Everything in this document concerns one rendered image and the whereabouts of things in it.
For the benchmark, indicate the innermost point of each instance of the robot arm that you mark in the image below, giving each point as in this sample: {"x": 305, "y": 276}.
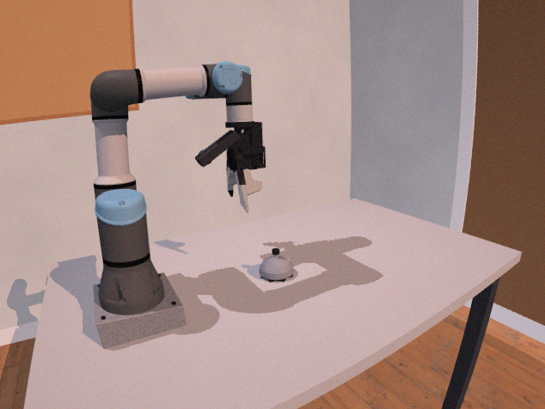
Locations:
{"x": 130, "y": 283}

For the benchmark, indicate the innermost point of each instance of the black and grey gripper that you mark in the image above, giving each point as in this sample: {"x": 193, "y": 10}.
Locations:
{"x": 250, "y": 145}

